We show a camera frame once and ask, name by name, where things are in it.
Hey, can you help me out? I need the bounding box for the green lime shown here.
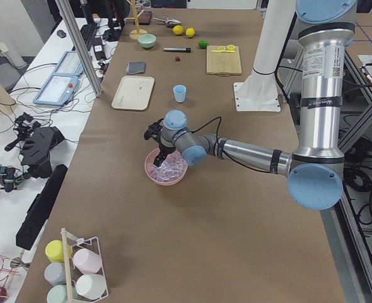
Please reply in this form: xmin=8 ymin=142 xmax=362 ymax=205
xmin=198 ymin=40 xmax=208 ymax=49

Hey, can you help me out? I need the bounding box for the light blue plastic cup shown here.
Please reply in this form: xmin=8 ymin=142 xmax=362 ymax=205
xmin=173 ymin=85 xmax=187 ymax=103

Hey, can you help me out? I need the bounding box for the pile of clear ice cubes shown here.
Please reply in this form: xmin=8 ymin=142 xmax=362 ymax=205
xmin=151 ymin=151 xmax=188 ymax=182

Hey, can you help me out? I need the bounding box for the grey cup in rack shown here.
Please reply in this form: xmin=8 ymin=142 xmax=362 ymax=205
xmin=44 ymin=262 xmax=66 ymax=286

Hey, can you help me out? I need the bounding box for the green cup in rack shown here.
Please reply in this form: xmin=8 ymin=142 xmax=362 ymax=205
xmin=46 ymin=285 xmax=68 ymax=303

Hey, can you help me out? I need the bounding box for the wooden mug tree stand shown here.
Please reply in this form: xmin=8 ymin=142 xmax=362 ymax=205
xmin=126 ymin=0 xmax=148 ymax=40

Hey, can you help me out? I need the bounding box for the wooden cutting board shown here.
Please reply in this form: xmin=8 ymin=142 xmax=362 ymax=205
xmin=206 ymin=45 xmax=242 ymax=76

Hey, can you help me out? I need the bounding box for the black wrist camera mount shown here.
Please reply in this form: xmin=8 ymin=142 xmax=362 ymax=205
xmin=144 ymin=118 xmax=163 ymax=143

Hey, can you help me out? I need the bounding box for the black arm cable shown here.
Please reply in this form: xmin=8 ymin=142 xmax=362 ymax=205
xmin=192 ymin=116 xmax=223 ymax=140

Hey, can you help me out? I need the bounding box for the white cup in rack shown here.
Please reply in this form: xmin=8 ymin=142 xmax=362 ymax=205
xmin=75 ymin=274 xmax=107 ymax=300

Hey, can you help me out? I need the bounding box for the metal ice scoop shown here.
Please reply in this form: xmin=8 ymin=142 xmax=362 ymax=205
xmin=152 ymin=17 xmax=182 ymax=27

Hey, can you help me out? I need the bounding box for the cream rabbit tray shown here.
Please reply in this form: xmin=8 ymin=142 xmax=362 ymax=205
xmin=111 ymin=75 xmax=154 ymax=111

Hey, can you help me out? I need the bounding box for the pink cup in rack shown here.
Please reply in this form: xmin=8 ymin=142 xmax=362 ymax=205
xmin=73 ymin=248 xmax=102 ymax=275

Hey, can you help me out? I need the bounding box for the grey folded cloth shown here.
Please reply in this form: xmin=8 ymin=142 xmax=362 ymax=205
xmin=125 ymin=61 xmax=146 ymax=74

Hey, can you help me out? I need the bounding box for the whole yellow lemon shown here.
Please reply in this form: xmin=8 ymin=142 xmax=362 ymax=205
xmin=185 ymin=27 xmax=195 ymax=39
xmin=172 ymin=25 xmax=184 ymax=35

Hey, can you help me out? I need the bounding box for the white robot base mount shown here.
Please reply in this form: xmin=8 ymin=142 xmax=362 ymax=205
xmin=234 ymin=0 xmax=296 ymax=112

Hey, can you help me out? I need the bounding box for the aluminium frame post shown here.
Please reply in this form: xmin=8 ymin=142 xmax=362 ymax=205
xmin=56 ymin=0 xmax=103 ymax=97

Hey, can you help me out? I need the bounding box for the yellow cup in rack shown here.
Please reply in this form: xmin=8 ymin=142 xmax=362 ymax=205
xmin=45 ymin=240 xmax=64 ymax=263

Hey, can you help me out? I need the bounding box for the pink bowl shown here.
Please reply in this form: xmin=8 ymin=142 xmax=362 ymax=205
xmin=144 ymin=148 xmax=186 ymax=186

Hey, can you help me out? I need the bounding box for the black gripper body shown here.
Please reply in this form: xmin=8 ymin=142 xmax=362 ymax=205
xmin=158 ymin=137 xmax=175 ymax=156

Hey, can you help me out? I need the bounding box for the black keyboard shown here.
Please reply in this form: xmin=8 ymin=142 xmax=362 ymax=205
xmin=80 ymin=23 xmax=98 ymax=51

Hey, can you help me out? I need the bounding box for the yellow plastic knife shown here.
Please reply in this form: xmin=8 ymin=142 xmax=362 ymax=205
xmin=211 ymin=49 xmax=236 ymax=53

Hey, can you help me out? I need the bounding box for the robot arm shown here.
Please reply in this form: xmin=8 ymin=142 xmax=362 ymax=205
xmin=144 ymin=1 xmax=356 ymax=210

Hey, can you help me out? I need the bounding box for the black long box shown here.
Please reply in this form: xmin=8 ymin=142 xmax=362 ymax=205
xmin=15 ymin=164 xmax=67 ymax=251

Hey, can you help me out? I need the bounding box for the white wire cup rack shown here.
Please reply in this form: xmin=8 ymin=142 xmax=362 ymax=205
xmin=61 ymin=228 xmax=109 ymax=302

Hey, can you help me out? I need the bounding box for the mint green bowl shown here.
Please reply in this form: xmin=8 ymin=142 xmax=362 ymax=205
xmin=137 ymin=33 xmax=156 ymax=49

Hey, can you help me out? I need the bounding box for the robot teach pendant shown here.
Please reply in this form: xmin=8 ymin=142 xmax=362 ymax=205
xmin=33 ymin=74 xmax=79 ymax=107

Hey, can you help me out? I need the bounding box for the upper lemon half slice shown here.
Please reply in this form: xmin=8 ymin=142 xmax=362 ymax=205
xmin=226 ymin=45 xmax=236 ymax=51

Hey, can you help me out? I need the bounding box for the steel muddler black tip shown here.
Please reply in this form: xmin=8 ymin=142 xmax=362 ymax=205
xmin=163 ymin=47 xmax=191 ymax=53

